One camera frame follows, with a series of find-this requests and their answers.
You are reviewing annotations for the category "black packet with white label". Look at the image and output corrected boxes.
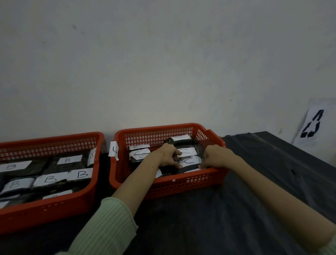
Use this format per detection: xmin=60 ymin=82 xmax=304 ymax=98
xmin=163 ymin=155 xmax=208 ymax=176

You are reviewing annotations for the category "light green ribbed sweater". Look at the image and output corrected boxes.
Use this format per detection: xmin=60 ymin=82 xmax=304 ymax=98
xmin=56 ymin=197 xmax=336 ymax=255

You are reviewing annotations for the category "person's left forearm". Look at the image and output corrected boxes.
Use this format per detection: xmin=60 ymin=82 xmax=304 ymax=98
xmin=111 ymin=151 xmax=163 ymax=217

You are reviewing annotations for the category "pile of black labelled packets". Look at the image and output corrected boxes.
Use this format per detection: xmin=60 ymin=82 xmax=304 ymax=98
xmin=0 ymin=147 xmax=97 ymax=209
xmin=128 ymin=134 xmax=208 ymax=179

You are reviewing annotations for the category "person's left hand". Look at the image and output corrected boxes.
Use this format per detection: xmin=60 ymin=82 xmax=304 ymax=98
xmin=157 ymin=143 xmax=184 ymax=169

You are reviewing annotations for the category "black plastic table cover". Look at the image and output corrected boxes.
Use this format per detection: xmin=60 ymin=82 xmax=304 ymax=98
xmin=0 ymin=131 xmax=336 ymax=255

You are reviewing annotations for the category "white sign with black arrows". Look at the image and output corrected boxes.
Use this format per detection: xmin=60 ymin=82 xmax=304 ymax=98
xmin=292 ymin=98 xmax=336 ymax=153

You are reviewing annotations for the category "person's right hand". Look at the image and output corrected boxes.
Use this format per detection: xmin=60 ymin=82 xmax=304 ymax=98
xmin=198 ymin=144 xmax=239 ymax=170

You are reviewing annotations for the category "person's right forearm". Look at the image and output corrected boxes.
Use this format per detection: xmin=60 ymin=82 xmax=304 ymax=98
xmin=231 ymin=155 xmax=336 ymax=249

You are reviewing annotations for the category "white paper tag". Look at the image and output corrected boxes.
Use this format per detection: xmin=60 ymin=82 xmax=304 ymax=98
xmin=108 ymin=141 xmax=119 ymax=161

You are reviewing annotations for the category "red plastic basket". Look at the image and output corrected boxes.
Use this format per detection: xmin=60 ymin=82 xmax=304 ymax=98
xmin=0 ymin=132 xmax=106 ymax=235
xmin=109 ymin=123 xmax=228 ymax=200

